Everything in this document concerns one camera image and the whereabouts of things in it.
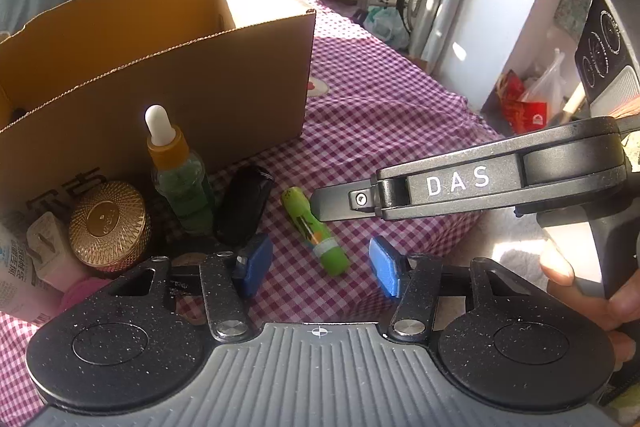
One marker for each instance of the person's right hand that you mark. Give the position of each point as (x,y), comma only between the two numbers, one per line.
(615,314)

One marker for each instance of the brown cardboard box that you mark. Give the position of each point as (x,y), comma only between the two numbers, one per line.
(225,97)

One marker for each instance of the wooden stick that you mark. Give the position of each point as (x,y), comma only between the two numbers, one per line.
(575,97)

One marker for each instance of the clear plastic bag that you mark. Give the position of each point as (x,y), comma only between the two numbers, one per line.
(387,27)
(550,79)

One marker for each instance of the black oblong container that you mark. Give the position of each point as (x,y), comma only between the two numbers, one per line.
(242,202)

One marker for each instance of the white plastic bottle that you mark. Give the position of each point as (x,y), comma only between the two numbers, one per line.
(20,272)

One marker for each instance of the gold lid jar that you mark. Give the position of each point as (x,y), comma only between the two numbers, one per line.
(107,222)

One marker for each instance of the pink round object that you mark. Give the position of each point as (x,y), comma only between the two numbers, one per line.
(82,292)

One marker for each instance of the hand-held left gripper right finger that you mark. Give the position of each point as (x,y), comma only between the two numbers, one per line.
(385,264)

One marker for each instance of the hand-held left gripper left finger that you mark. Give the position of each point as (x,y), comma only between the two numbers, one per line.
(254,264)

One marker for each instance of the red plastic bag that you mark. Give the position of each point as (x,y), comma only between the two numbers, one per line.
(522,107)

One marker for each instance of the green glue stick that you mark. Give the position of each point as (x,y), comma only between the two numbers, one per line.
(320,237)

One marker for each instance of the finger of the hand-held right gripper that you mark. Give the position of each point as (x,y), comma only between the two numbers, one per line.
(400,197)

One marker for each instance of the green dropper bottle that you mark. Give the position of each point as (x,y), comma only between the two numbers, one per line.
(180,187)

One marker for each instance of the red checked tablecloth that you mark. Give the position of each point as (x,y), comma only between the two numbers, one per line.
(380,117)

